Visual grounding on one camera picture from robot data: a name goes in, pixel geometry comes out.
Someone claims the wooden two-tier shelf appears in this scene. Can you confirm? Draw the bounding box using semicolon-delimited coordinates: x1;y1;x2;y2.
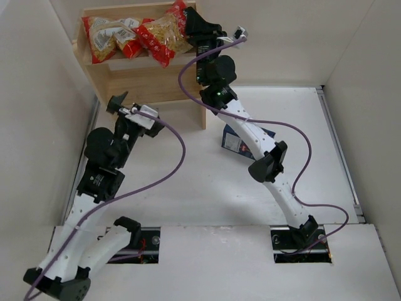
71;0;207;131

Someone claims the blue Barilla pasta box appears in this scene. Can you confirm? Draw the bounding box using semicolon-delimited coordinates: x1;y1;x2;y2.
221;123;276;160

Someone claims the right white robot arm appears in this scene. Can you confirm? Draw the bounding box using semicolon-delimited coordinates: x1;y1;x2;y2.
184;7;318;248

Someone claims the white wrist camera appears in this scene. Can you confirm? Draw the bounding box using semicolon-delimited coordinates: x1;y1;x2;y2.
125;105;159;130
217;26;248;49

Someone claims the aluminium rail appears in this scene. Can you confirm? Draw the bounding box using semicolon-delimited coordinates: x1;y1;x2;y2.
316;86;367;224
58;95;100;225

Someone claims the red pasta bag label side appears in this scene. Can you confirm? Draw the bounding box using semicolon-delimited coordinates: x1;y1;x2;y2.
81;16;145;64

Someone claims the red pasta bag front side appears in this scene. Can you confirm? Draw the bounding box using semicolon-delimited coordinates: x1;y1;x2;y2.
134;1;193;68

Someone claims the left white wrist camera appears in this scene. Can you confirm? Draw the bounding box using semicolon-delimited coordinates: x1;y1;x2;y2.
125;105;159;130

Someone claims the left aluminium rail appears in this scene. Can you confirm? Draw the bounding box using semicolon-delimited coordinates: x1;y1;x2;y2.
58;95;100;225

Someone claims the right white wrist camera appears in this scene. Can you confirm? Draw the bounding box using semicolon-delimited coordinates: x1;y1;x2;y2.
217;26;248;49

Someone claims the purple cable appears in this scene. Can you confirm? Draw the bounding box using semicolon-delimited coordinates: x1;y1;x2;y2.
177;36;350;256
24;109;186;300

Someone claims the right aluminium rail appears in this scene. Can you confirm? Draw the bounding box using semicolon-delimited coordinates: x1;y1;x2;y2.
316;86;367;224

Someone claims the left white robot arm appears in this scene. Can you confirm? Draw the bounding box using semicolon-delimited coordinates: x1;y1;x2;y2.
23;92;164;300

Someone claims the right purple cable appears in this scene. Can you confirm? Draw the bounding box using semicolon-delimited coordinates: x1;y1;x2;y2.
177;36;350;256

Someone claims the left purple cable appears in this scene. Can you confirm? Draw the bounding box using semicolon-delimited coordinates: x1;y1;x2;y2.
24;109;186;300

